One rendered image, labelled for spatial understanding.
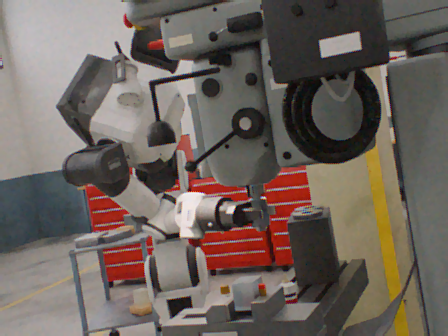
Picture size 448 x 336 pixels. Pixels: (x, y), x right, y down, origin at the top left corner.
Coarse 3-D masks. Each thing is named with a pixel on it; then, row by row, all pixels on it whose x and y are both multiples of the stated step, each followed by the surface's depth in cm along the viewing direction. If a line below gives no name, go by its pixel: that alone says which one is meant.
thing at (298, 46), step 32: (288, 0) 121; (320, 0) 119; (352, 0) 118; (288, 32) 122; (320, 32) 120; (352, 32) 118; (384, 32) 121; (288, 64) 123; (320, 64) 121; (352, 64) 119; (384, 64) 122
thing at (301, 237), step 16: (304, 208) 212; (320, 208) 208; (288, 224) 197; (304, 224) 196; (320, 224) 195; (304, 240) 197; (320, 240) 196; (304, 256) 197; (320, 256) 196; (336, 256) 206; (304, 272) 197; (320, 272) 196; (336, 272) 196
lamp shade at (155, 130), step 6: (150, 126) 170; (156, 126) 169; (162, 126) 169; (168, 126) 170; (150, 132) 169; (156, 132) 168; (162, 132) 168; (168, 132) 169; (174, 132) 171; (150, 138) 169; (156, 138) 168; (162, 138) 168; (168, 138) 169; (174, 138) 171; (150, 144) 170; (156, 144) 169; (162, 144) 168
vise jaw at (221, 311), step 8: (224, 296) 156; (232, 296) 154; (216, 304) 150; (224, 304) 149; (232, 304) 151; (208, 312) 151; (216, 312) 150; (224, 312) 149; (232, 312) 150; (208, 320) 151; (216, 320) 150; (224, 320) 149
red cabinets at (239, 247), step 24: (288, 168) 633; (96, 192) 709; (216, 192) 672; (240, 192) 661; (288, 192) 636; (96, 216) 712; (120, 216) 704; (288, 216) 639; (192, 240) 690; (216, 240) 678; (240, 240) 666; (264, 240) 657; (288, 240) 642; (120, 264) 708; (216, 264) 680; (240, 264) 671; (264, 264) 661
